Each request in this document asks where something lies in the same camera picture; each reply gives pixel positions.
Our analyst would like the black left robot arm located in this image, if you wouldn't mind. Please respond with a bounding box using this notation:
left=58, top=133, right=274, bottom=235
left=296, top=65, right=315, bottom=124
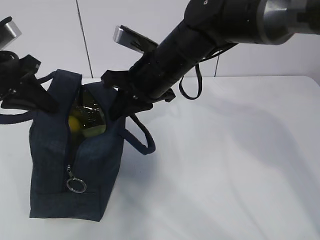
left=0, top=50, right=59, bottom=113

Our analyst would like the yellow lemon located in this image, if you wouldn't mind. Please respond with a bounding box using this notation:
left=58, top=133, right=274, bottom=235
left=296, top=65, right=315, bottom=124
left=68, top=115, right=82, bottom=133

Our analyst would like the dark blue fabric lunch bag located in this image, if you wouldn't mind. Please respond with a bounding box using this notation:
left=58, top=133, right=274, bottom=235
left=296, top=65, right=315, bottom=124
left=0, top=69, right=156, bottom=222

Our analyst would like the silver zipper pull ring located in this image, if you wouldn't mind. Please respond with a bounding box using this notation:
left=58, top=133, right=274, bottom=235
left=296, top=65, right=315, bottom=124
left=65, top=163, right=88, bottom=194

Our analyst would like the green lidded glass container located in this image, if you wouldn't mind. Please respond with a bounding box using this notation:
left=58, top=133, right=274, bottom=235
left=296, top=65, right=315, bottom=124
left=69, top=88, right=107, bottom=138

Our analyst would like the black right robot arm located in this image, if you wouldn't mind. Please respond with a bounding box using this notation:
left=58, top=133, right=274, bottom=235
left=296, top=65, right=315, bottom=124
left=101, top=0, right=320, bottom=120

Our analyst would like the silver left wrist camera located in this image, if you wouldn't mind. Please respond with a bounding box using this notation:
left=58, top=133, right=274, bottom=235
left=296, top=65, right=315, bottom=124
left=0, top=16, right=22, bottom=50

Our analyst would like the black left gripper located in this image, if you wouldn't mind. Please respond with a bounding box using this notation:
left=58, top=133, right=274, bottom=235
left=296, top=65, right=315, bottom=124
left=0, top=54, right=58, bottom=113

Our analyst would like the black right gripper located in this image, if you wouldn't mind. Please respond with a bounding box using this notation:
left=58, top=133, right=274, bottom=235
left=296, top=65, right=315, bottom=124
left=100, top=70, right=176, bottom=121

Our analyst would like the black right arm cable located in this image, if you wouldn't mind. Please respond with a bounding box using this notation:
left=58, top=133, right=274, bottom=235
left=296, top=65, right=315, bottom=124
left=178, top=62, right=204, bottom=100

